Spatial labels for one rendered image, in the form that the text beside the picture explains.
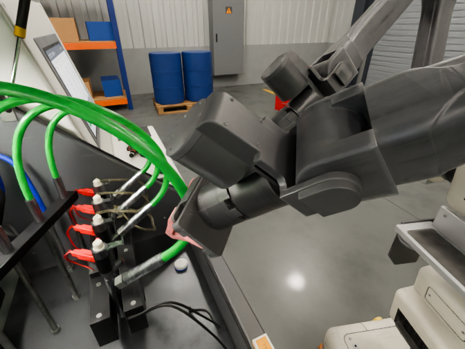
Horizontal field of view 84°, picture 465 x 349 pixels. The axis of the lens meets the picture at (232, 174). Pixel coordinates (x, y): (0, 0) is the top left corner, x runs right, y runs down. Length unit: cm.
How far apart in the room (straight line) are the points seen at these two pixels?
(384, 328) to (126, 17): 667
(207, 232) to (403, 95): 22
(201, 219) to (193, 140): 12
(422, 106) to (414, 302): 81
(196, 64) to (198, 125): 505
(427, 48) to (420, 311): 67
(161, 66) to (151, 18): 200
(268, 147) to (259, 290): 165
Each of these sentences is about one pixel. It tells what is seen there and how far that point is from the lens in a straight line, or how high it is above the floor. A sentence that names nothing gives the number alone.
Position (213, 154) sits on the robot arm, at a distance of 20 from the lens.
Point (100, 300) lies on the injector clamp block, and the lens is 66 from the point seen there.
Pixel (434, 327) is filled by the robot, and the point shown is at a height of 80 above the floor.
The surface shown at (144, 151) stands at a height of 135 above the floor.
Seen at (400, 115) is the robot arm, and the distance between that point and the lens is 19.
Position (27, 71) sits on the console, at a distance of 80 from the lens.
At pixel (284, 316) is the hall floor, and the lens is 175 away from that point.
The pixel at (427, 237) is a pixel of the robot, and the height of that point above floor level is 104.
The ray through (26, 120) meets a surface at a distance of 61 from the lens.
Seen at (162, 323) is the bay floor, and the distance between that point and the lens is 77.
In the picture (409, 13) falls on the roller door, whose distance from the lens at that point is 750.
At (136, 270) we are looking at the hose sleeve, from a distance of 44.
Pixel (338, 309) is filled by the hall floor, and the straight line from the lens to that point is 186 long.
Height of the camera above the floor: 148
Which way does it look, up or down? 30 degrees down
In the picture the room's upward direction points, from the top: straight up
